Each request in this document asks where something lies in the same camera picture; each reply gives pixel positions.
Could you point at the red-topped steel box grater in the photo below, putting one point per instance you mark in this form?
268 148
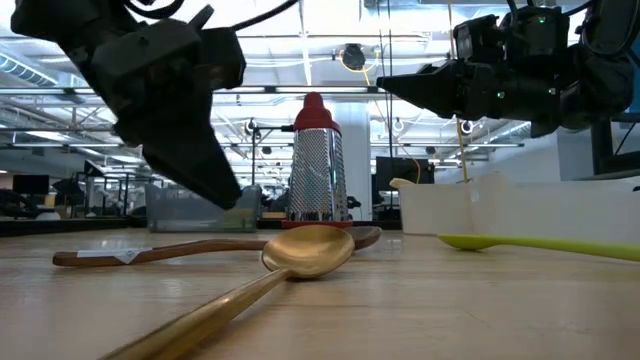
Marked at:
317 175

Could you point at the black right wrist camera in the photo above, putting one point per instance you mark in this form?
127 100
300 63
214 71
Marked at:
477 37

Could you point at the black aluminium frame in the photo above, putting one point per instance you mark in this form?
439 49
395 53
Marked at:
75 226

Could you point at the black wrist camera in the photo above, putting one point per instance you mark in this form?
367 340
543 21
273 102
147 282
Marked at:
477 37
225 60

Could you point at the gray plastic bin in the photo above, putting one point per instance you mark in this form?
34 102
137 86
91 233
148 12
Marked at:
170 215

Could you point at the computer cart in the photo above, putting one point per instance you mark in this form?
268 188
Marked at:
602 145

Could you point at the dark wooden spoon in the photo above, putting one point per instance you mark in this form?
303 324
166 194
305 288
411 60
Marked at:
150 251

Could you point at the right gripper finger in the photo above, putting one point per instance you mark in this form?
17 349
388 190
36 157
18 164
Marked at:
425 85

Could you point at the black camera stand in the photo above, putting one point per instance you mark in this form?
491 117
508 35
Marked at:
253 155

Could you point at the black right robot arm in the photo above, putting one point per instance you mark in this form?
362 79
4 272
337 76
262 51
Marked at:
605 75

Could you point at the round black ceiling device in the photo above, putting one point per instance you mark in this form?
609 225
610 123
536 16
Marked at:
353 56

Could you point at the white plastic bin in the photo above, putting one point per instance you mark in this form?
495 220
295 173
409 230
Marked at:
435 210
550 210

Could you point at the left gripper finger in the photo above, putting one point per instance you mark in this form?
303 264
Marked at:
195 160

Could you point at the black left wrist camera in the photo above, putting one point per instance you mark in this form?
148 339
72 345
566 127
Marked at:
225 60

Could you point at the lime green silicone spoon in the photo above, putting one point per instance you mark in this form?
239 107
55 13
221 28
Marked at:
475 242

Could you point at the black computer monitor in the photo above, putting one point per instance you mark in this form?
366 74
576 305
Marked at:
636 75

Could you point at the gold metal spoon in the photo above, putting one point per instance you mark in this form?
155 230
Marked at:
310 250

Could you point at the black background monitor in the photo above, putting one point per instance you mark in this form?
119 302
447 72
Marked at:
400 167
31 185

